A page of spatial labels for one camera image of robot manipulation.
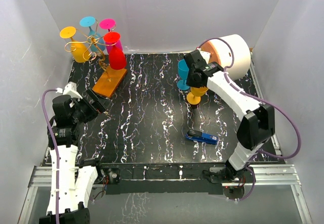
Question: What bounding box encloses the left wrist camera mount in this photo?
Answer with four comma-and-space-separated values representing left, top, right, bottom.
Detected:
56, 82, 82, 99

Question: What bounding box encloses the aluminium frame rail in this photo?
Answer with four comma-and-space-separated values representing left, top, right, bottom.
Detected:
19, 54, 313, 224

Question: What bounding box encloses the white cylinder with orange face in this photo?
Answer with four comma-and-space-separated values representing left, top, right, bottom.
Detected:
200, 34, 251, 80

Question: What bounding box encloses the blue black stapler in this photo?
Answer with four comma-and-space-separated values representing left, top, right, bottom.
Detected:
186, 129, 219, 145

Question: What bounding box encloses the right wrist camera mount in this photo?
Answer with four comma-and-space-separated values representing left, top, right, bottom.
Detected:
197, 48, 211, 63

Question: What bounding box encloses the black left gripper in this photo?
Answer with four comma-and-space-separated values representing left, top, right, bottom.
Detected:
71, 88, 111, 124

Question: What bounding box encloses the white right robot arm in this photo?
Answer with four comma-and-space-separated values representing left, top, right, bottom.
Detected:
184, 50, 275, 182

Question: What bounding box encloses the gold wire wine glass rack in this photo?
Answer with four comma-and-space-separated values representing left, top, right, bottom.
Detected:
60, 19, 111, 81

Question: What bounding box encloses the wooden rack base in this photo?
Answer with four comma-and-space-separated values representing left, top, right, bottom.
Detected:
93, 66, 127, 98

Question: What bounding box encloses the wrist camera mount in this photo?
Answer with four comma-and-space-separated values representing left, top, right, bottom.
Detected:
56, 82, 82, 99
197, 48, 211, 63

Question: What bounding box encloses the blue wine glass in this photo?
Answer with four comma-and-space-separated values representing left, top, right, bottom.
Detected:
79, 16, 106, 53
177, 59, 189, 91

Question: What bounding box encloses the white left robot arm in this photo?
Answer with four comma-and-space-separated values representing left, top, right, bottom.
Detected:
38, 82, 111, 223

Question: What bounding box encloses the pink wine glass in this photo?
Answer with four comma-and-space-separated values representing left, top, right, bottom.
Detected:
99, 18, 116, 53

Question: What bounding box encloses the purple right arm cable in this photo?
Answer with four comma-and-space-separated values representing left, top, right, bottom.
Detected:
197, 37, 302, 202

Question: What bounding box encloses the orange-yellow wine glass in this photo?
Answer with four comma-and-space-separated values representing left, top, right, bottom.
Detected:
60, 26, 90, 63

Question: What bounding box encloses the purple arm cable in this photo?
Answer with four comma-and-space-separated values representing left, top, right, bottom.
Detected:
42, 88, 64, 224
197, 37, 302, 202

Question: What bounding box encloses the red wine glass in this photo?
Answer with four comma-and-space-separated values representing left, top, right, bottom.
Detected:
103, 31, 126, 70

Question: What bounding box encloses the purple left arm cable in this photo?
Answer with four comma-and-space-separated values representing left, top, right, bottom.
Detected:
42, 88, 64, 224

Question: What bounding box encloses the yellow wine glass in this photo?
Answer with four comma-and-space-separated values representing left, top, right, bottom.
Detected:
186, 86, 208, 105

